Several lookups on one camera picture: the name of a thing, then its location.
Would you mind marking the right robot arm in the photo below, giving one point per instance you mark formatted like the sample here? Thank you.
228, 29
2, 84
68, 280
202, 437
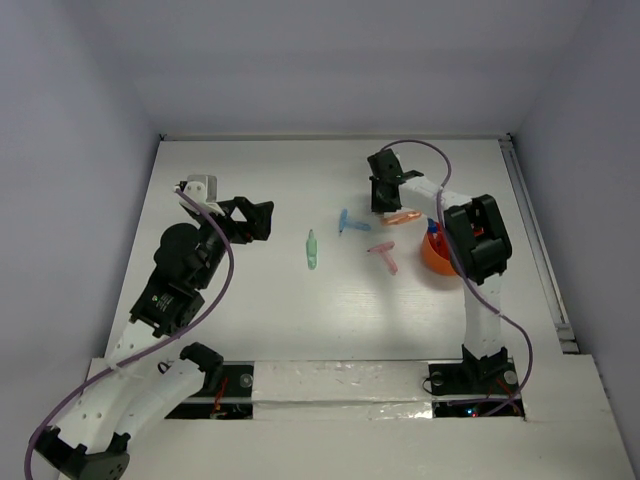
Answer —
475, 236

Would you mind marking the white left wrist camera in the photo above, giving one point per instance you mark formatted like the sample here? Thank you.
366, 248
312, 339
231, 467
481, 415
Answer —
201, 189

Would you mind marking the pink translucent pen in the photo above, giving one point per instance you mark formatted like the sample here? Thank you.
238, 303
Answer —
384, 251

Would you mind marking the green translucent pen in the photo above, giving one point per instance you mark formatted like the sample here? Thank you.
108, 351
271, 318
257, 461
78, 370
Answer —
311, 250

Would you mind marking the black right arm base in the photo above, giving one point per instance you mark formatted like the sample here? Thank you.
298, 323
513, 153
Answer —
471, 375

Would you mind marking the blue white glue bottle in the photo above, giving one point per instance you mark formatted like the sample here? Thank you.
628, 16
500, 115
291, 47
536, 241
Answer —
434, 234

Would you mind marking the orange translucent pen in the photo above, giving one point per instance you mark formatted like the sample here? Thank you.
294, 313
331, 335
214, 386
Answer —
400, 218

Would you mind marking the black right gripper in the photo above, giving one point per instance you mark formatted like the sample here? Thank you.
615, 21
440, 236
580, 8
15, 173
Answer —
377, 205

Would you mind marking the blue translucent pen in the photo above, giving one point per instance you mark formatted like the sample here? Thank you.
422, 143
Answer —
346, 222

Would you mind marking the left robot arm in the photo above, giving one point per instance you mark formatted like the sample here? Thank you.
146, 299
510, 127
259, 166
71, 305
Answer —
91, 432

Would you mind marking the aluminium table edge rail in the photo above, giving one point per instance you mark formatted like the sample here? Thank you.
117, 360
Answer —
550, 287

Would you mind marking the orange round divided container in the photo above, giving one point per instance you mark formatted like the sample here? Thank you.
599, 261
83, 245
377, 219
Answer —
437, 261

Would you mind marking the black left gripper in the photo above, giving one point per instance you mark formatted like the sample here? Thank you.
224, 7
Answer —
256, 215

